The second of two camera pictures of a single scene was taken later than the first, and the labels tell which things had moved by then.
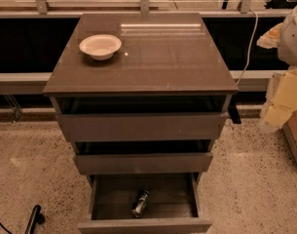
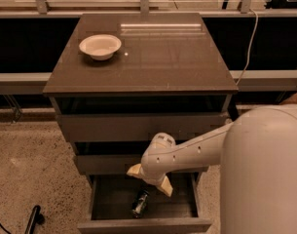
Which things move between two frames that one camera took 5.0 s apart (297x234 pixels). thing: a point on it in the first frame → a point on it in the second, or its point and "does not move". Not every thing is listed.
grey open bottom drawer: [173, 204] does not move
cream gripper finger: [272, 38] → [162, 156]
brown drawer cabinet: [141, 97] does not move
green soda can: [140, 203] does not move
